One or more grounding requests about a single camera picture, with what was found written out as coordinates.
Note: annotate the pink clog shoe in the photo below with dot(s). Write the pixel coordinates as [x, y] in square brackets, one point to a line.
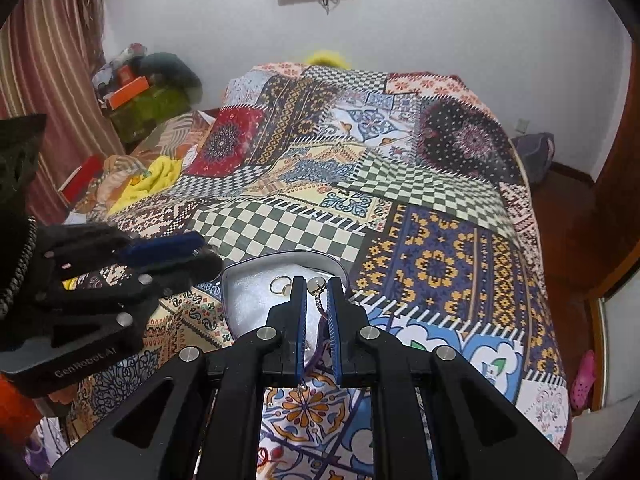
[582, 380]

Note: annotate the wooden door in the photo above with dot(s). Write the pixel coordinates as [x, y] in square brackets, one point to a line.
[617, 185]

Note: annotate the orange box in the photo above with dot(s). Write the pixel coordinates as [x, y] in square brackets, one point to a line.
[127, 92]

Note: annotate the wall socket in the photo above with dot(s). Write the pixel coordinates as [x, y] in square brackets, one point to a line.
[522, 125]

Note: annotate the patchwork printed blanket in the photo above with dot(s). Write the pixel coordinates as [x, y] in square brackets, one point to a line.
[440, 260]

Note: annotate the green bag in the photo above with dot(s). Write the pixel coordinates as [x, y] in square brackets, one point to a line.
[150, 112]

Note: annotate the leaf print bedsheet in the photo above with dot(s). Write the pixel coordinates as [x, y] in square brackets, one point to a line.
[165, 137]

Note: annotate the round silver pendant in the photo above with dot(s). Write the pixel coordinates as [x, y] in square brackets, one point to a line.
[316, 285]

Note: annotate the dark green cushion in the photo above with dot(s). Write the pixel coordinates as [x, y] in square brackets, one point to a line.
[172, 70]

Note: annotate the yellow fluffy pillow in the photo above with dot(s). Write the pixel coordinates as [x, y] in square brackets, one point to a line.
[327, 58]

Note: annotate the silver jewelry tray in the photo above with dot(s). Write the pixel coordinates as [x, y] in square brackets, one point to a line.
[250, 305]

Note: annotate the person's left forearm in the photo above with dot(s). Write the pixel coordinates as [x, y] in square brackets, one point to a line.
[15, 415]

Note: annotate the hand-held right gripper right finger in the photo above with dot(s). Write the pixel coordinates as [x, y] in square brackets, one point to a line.
[334, 342]

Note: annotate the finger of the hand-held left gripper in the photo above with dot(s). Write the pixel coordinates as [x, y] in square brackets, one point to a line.
[160, 250]
[195, 270]

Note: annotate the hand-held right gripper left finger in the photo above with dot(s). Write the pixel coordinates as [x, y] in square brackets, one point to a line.
[301, 332]

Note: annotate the red box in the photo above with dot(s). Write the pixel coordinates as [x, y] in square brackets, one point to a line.
[82, 177]

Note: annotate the yellow cloth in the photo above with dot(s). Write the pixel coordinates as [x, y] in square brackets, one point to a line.
[150, 177]

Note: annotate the dark blue bag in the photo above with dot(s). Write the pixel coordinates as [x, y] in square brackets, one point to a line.
[535, 157]

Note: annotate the striped curtain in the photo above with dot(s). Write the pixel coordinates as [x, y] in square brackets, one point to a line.
[45, 60]

